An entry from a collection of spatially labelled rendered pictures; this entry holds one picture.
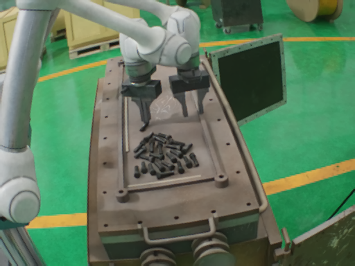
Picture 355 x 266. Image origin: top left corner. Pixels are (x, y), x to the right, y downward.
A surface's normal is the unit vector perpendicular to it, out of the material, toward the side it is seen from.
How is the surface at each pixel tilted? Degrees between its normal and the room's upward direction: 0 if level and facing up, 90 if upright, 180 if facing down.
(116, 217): 0
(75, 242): 0
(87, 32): 90
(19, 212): 96
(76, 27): 90
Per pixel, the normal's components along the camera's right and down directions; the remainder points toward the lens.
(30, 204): 0.66, 0.44
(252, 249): 0.12, 0.53
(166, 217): -0.11, -0.83
